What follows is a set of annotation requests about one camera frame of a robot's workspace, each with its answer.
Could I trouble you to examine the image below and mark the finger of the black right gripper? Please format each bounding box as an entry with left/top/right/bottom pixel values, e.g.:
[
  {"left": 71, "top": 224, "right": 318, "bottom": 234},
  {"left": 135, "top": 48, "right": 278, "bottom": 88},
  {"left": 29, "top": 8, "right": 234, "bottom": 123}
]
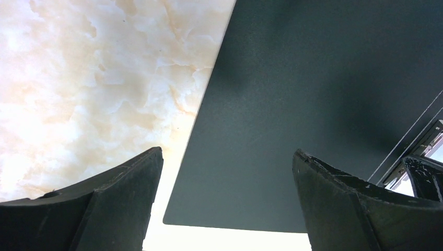
[{"left": 402, "top": 155, "right": 442, "bottom": 202}]

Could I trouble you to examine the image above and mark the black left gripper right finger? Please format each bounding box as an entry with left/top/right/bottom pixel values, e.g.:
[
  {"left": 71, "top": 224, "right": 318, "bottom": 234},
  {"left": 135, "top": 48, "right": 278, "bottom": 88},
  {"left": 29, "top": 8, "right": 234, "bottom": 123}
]
[{"left": 293, "top": 150, "right": 442, "bottom": 250}]

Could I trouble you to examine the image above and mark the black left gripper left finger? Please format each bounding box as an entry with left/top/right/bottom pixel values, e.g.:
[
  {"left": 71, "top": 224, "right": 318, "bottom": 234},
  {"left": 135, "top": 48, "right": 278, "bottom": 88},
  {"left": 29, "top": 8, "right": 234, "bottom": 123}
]
[{"left": 1, "top": 146, "right": 164, "bottom": 250}]

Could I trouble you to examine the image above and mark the white paper sheet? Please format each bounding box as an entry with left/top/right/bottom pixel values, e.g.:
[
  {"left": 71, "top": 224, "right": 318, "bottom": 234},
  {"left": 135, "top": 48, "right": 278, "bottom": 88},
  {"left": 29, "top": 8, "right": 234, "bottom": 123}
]
[{"left": 383, "top": 132, "right": 442, "bottom": 202}]

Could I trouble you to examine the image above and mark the black file folder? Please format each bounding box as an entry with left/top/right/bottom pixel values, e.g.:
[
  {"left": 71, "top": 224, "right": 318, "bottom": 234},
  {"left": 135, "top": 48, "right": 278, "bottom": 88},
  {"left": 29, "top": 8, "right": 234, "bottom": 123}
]
[{"left": 162, "top": 1, "right": 442, "bottom": 233}]

